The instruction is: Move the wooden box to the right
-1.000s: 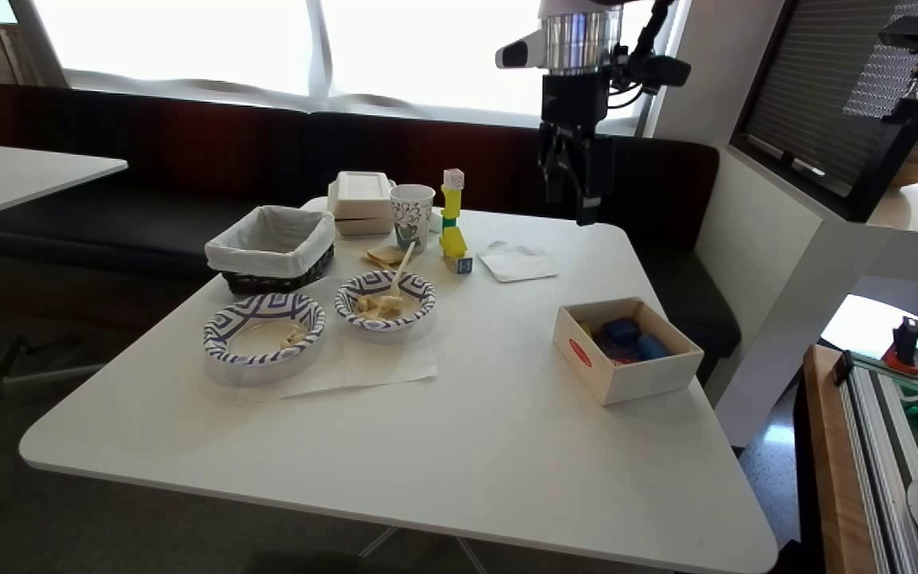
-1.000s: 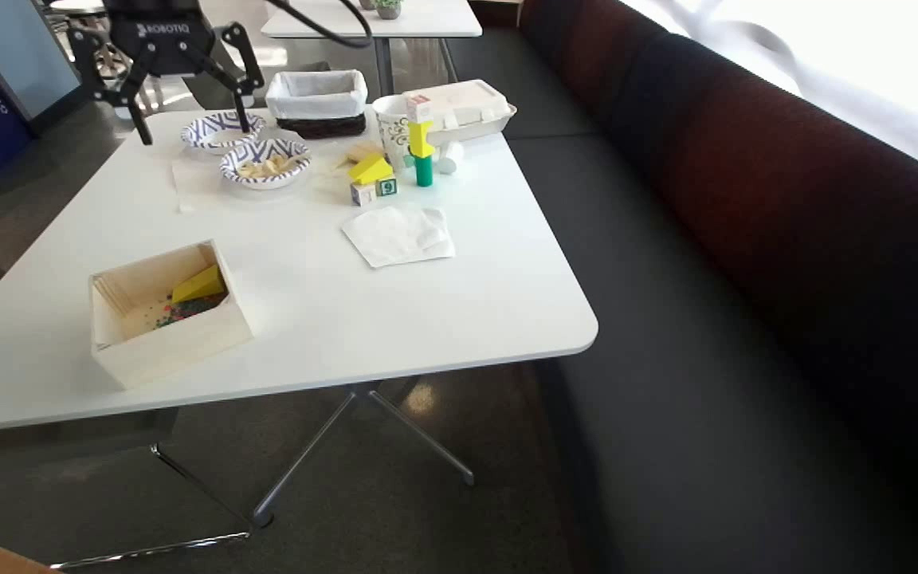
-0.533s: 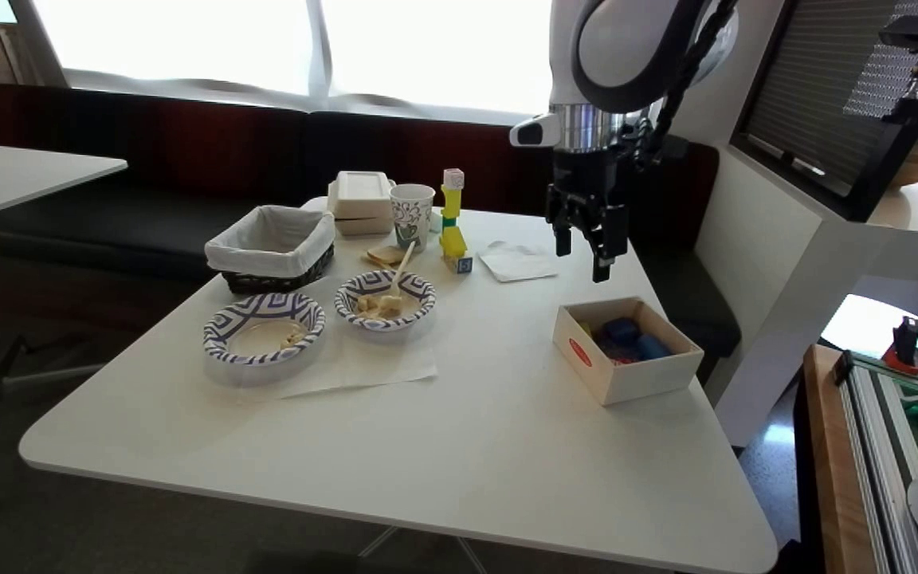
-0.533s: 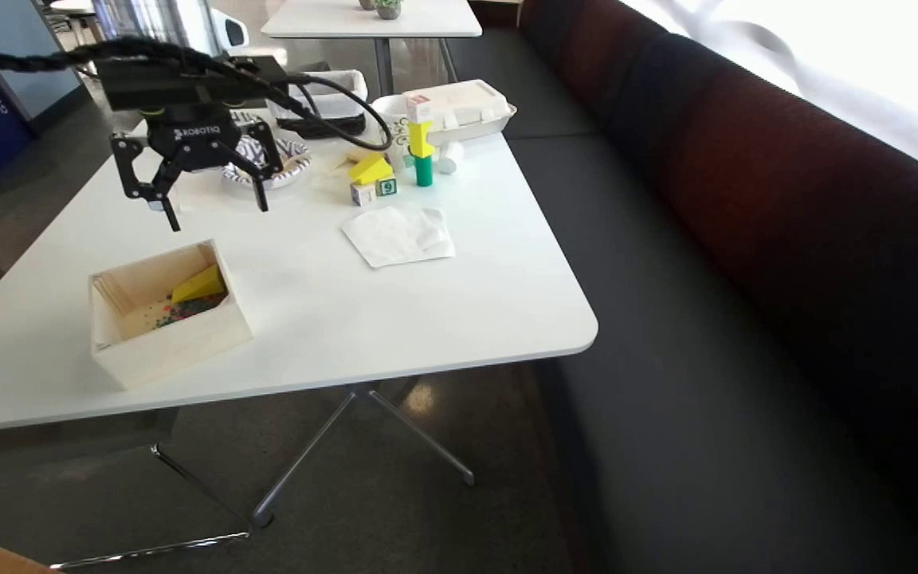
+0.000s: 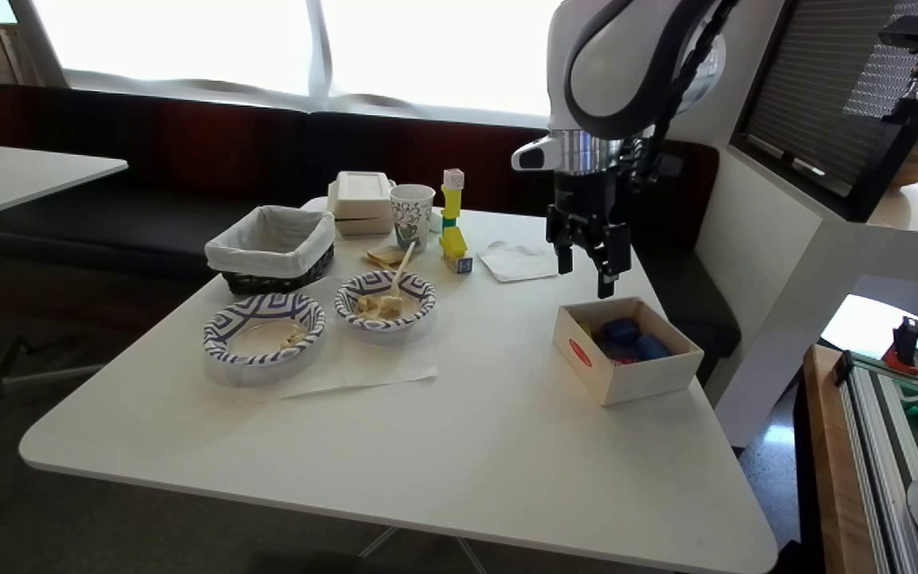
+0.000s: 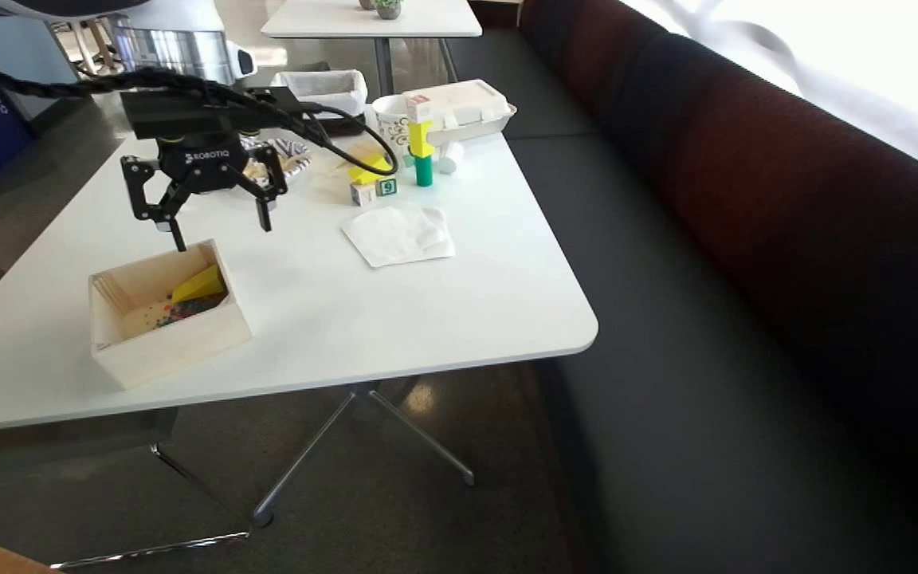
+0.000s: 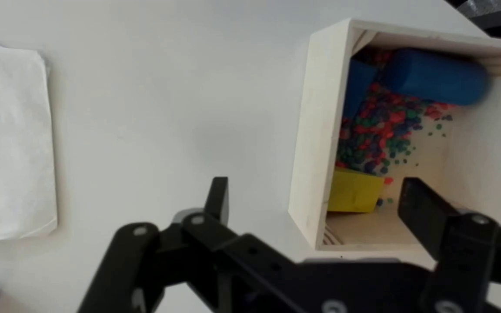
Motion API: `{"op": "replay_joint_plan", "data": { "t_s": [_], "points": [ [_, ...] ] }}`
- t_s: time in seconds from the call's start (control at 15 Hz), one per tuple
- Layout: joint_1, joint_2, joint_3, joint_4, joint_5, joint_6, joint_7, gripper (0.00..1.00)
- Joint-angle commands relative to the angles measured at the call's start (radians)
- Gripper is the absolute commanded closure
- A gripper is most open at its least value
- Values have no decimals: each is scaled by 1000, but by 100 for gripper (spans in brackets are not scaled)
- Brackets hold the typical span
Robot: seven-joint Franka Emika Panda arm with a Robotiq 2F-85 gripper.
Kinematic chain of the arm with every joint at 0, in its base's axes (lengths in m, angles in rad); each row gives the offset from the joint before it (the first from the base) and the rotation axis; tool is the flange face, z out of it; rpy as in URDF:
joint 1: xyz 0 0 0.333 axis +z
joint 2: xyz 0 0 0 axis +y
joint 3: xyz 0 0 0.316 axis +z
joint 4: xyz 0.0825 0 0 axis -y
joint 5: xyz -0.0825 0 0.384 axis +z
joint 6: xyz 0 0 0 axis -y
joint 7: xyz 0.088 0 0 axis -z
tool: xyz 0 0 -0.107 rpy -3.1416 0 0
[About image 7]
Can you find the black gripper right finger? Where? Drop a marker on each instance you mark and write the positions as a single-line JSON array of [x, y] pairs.
[[431, 217]]

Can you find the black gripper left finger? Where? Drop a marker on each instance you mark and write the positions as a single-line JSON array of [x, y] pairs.
[[219, 200]]

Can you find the square wooden box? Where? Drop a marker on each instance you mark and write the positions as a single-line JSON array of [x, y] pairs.
[[314, 132]]

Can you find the yellow block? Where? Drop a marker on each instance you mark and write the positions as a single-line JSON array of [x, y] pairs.
[[356, 191]]

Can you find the pile of colourful beads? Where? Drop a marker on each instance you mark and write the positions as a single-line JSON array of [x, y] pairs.
[[384, 132]]

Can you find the blue cylinder block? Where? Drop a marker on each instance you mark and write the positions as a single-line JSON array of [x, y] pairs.
[[439, 74]]

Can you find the blue rectangular block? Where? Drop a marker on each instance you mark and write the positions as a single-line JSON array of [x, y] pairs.
[[358, 87]]

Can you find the white paper napkin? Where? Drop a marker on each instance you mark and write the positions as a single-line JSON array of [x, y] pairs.
[[10, 144]]

